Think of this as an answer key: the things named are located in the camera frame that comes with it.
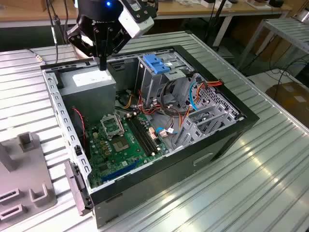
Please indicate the grey power supply unit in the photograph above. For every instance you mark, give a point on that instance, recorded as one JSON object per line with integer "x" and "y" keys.
{"x": 89, "y": 101}

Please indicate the small black device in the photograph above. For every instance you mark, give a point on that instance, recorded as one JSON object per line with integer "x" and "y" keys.
{"x": 276, "y": 3}

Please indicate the blue expansion slot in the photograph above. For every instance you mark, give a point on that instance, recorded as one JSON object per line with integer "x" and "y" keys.
{"x": 120, "y": 170}

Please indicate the metal disk bay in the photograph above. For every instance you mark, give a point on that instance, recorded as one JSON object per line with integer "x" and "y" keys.
{"x": 193, "y": 135}

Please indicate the grey plastic case panel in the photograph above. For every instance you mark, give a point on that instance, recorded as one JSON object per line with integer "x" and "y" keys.
{"x": 74, "y": 183}

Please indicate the black RAM slot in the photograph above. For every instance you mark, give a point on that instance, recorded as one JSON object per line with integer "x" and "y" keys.
{"x": 139, "y": 137}
{"x": 142, "y": 136}
{"x": 148, "y": 133}
{"x": 145, "y": 134}

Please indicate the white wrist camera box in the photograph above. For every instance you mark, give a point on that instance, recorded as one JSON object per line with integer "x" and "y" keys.
{"x": 135, "y": 27}

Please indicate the brown cardboard box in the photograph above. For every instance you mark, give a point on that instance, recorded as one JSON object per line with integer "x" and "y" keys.
{"x": 289, "y": 99}

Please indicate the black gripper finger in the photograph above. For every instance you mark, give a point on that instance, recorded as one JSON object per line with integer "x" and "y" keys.
{"x": 108, "y": 43}
{"x": 74, "y": 38}

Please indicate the wooden desk white frame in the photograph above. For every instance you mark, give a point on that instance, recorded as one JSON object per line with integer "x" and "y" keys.
{"x": 169, "y": 10}

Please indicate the grey parts rack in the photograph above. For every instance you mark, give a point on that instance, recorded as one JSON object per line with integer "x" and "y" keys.
{"x": 24, "y": 174}

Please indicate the metal optical drive cage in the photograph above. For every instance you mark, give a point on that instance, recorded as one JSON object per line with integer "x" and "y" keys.
{"x": 149, "y": 82}

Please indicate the black case fan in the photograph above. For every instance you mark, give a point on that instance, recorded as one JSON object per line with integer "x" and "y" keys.
{"x": 76, "y": 128}

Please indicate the green motherboard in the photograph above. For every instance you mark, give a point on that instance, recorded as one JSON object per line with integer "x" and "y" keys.
{"x": 120, "y": 159}

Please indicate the CPU socket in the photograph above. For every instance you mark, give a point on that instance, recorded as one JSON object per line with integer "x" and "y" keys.
{"x": 120, "y": 146}

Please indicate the metal slat side table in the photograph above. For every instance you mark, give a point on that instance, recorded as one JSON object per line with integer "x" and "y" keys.
{"x": 289, "y": 31}

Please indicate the black open PC case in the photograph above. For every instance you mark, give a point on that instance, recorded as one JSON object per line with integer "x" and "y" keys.
{"x": 157, "y": 183}

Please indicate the blue plastic drive bracket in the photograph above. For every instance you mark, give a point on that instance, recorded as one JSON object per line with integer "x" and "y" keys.
{"x": 154, "y": 64}

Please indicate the black stand pole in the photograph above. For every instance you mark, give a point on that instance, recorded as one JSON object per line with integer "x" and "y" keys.
{"x": 213, "y": 21}

